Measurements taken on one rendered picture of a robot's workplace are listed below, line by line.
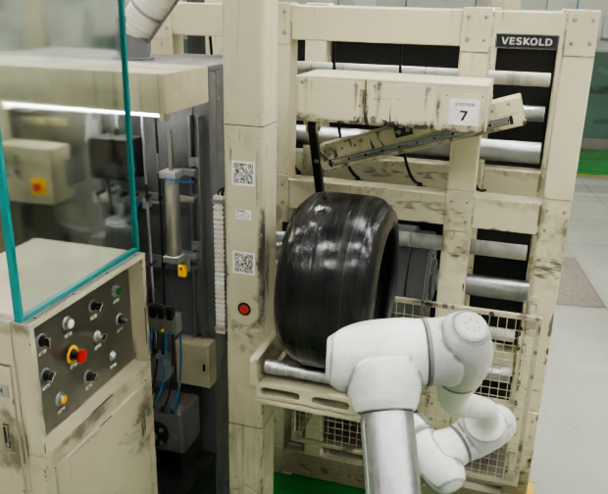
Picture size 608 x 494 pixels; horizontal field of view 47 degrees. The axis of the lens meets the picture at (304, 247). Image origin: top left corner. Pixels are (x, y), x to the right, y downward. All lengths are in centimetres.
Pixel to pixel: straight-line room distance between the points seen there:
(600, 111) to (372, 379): 1025
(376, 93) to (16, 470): 148
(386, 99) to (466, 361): 111
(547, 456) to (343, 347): 241
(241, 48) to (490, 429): 124
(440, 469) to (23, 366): 105
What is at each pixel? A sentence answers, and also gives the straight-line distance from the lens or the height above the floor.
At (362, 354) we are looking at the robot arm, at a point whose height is 139.
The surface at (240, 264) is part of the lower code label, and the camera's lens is 223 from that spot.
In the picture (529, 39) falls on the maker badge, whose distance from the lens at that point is 251.
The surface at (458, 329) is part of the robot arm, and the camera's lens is 132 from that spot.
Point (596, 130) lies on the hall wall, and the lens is 1145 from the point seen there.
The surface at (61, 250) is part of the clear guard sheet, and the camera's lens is 190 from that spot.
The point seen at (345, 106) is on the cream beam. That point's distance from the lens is 228.
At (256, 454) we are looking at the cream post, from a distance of 255.
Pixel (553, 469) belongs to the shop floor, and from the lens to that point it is 358.
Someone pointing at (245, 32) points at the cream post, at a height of 192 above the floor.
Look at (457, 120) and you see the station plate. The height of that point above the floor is 167.
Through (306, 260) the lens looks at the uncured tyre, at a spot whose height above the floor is 132.
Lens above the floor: 201
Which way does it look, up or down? 19 degrees down
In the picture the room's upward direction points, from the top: 1 degrees clockwise
